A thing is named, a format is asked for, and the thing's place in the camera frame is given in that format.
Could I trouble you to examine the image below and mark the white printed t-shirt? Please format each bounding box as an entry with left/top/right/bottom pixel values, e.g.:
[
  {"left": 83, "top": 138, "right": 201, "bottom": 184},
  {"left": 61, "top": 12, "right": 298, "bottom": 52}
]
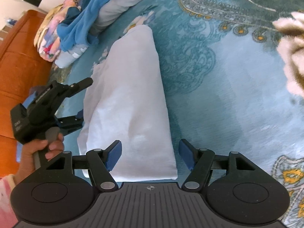
[{"left": 77, "top": 25, "right": 178, "bottom": 182}]

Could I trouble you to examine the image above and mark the pink patterned sleeve forearm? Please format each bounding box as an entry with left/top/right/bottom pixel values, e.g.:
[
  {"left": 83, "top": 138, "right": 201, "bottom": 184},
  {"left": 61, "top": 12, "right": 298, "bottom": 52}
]
[{"left": 0, "top": 174, "right": 18, "bottom": 228}]

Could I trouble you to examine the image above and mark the person's left hand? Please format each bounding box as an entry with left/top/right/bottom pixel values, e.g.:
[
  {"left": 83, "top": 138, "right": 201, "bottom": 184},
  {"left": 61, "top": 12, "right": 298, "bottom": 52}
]
[{"left": 15, "top": 132, "right": 66, "bottom": 183}]

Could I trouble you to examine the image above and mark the folded colourful floral blanket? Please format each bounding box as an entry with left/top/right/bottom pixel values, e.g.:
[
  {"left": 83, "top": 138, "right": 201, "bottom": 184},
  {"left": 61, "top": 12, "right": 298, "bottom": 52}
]
[{"left": 33, "top": 0, "right": 81, "bottom": 62}]

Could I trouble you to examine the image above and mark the blue fleece garment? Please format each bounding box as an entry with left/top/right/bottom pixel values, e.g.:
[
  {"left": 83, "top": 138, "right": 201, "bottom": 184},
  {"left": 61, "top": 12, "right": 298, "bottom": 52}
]
[{"left": 57, "top": 0, "right": 110, "bottom": 51}]

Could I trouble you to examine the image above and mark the orange wooden bed headboard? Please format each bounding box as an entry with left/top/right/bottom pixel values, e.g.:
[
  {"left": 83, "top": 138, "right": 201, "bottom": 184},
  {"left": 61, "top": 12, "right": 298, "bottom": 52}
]
[{"left": 0, "top": 10, "right": 51, "bottom": 177}]

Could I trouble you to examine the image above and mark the teal floral bed blanket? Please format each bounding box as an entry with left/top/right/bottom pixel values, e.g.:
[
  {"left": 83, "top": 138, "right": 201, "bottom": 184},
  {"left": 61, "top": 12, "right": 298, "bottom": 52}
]
[{"left": 49, "top": 0, "right": 303, "bottom": 227}]

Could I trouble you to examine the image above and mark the light blue daisy quilt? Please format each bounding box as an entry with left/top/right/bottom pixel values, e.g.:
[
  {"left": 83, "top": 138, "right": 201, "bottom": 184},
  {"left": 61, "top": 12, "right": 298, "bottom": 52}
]
[{"left": 55, "top": 0, "right": 141, "bottom": 68}]

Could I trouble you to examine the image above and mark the blue bottle on headboard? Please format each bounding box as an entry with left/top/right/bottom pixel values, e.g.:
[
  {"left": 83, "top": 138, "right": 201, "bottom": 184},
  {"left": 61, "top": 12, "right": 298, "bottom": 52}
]
[{"left": 6, "top": 18, "right": 17, "bottom": 27}]

